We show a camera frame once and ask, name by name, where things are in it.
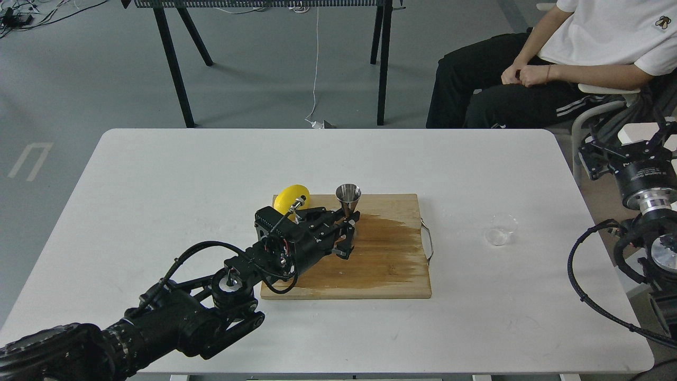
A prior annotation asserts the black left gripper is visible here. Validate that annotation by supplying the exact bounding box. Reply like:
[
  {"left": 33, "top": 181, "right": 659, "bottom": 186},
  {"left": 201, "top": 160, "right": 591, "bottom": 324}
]
[{"left": 255, "top": 206, "right": 360, "bottom": 277}]

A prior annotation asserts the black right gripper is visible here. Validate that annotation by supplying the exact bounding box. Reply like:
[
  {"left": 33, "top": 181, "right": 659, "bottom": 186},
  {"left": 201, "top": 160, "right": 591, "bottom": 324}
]
[{"left": 578, "top": 121, "right": 676, "bottom": 210}]

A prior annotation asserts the steel double jigger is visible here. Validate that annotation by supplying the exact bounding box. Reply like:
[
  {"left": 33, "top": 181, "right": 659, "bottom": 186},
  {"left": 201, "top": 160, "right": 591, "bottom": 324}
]
[{"left": 335, "top": 183, "right": 362, "bottom": 217}]

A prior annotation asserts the small clear glass cup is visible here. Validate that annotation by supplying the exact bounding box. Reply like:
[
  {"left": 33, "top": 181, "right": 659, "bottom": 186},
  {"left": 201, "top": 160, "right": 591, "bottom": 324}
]
[{"left": 484, "top": 213, "right": 518, "bottom": 247}]

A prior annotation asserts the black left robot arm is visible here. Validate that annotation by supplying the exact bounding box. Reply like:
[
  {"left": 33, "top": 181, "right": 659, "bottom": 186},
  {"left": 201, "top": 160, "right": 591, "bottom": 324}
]
[{"left": 2, "top": 206, "right": 360, "bottom": 380}]

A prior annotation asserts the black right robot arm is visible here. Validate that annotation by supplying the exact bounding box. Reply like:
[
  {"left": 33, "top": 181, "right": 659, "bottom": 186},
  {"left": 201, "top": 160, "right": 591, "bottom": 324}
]
[{"left": 566, "top": 121, "right": 676, "bottom": 349}]

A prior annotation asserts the person left hand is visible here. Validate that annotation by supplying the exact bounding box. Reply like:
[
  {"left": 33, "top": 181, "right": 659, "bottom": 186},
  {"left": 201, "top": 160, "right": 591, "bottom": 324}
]
[{"left": 518, "top": 65, "right": 552, "bottom": 87}]

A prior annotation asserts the person right hand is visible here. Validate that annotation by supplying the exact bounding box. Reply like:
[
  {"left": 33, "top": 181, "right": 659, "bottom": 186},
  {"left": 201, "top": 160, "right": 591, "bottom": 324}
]
[{"left": 500, "top": 62, "right": 528, "bottom": 85}]

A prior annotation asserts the chair with grey armrest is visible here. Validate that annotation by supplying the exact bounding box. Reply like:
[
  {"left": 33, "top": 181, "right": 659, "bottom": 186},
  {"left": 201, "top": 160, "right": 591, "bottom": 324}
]
[{"left": 535, "top": 3, "right": 677, "bottom": 186}]

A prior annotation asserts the yellow lemon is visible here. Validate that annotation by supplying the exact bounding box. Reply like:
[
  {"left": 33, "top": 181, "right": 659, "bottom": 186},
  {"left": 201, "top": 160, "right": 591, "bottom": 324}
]
[{"left": 272, "top": 184, "right": 311, "bottom": 214}]

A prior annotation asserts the wooden cutting board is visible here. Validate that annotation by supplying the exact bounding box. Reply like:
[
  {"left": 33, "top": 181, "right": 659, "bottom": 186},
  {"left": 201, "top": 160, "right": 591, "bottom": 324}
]
[{"left": 260, "top": 194, "right": 432, "bottom": 301}]

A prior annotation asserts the seated person white shirt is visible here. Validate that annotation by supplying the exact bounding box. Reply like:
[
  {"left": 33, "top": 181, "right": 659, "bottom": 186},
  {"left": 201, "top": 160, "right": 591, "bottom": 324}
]
[{"left": 426, "top": 1, "right": 676, "bottom": 129}]

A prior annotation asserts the white hanging cable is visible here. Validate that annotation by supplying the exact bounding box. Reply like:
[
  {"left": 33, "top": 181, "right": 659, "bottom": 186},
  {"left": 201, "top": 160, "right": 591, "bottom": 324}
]
[{"left": 305, "top": 6, "right": 321, "bottom": 123}]

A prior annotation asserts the black metal table frame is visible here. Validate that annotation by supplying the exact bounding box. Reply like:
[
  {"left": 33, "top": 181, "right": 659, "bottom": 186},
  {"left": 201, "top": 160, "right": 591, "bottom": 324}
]
[{"left": 121, "top": 0, "right": 407, "bottom": 128}]

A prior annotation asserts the cable bundle on floor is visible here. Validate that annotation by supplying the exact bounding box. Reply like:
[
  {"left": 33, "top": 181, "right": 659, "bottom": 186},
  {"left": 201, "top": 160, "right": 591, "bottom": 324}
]
[{"left": 0, "top": 0, "right": 109, "bottom": 37}]

